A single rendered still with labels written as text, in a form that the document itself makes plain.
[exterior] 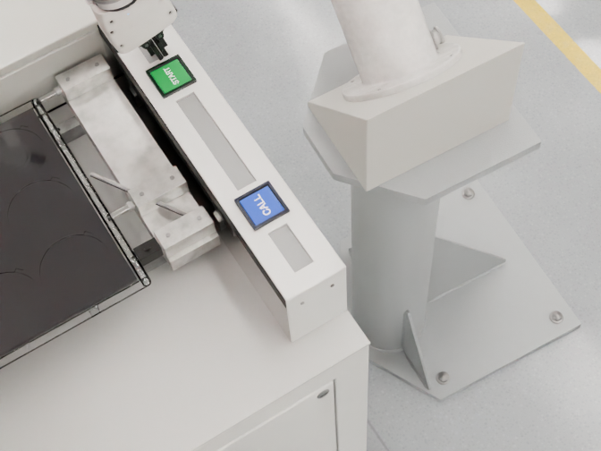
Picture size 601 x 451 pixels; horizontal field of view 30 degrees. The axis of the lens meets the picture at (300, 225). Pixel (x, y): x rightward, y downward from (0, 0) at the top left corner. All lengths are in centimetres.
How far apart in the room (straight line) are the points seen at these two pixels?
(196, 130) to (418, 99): 32
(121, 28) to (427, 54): 44
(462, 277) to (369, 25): 99
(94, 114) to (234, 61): 117
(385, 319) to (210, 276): 72
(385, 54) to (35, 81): 54
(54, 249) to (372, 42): 54
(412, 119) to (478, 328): 97
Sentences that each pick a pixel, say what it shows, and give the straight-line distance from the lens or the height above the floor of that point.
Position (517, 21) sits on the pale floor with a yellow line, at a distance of 297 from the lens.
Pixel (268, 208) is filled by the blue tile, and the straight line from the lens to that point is 153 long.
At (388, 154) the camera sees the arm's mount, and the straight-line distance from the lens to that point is 165.
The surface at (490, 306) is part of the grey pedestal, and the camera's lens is 252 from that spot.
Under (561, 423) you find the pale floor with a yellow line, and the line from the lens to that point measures 246.
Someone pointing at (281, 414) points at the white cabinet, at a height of 75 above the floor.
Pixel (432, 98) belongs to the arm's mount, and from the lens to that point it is 159.
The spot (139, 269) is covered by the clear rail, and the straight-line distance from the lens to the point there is 158.
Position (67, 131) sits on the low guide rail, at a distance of 179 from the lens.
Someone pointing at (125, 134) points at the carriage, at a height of 88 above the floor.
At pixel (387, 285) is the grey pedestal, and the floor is 34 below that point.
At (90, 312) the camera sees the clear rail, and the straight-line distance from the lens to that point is 156.
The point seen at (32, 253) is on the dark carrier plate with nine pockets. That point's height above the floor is 90.
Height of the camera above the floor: 229
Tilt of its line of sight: 61 degrees down
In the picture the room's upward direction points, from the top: 5 degrees counter-clockwise
